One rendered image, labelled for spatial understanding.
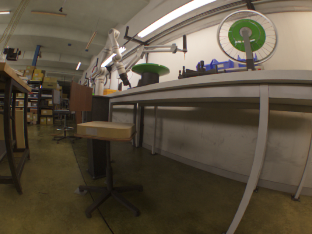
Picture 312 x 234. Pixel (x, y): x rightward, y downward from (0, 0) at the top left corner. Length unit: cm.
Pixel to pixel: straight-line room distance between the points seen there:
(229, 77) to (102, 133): 71
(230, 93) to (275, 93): 21
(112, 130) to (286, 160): 158
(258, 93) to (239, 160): 110
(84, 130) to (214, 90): 76
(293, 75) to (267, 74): 11
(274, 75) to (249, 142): 108
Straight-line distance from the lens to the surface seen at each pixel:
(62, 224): 101
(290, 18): 197
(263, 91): 62
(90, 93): 116
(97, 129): 79
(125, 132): 75
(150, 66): 95
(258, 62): 102
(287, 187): 168
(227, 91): 66
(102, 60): 142
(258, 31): 113
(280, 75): 58
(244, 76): 59
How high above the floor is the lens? 72
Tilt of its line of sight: 2 degrees down
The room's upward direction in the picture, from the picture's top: 3 degrees clockwise
